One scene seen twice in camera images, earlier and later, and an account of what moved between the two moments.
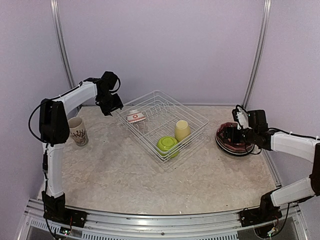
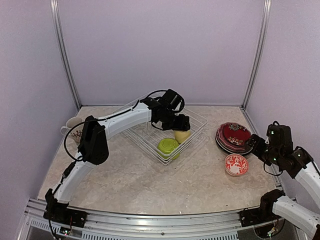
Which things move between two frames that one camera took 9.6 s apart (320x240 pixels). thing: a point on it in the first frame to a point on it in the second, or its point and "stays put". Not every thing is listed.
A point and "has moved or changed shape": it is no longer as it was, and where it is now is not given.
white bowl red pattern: [135, 116] has moved or changed shape
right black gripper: [227, 129] to [256, 150]
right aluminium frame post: [260, 45] stays put
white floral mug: [78, 131] stays put
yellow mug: [182, 130] stays put
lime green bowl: [168, 146] stays put
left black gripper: [118, 105] to [183, 125]
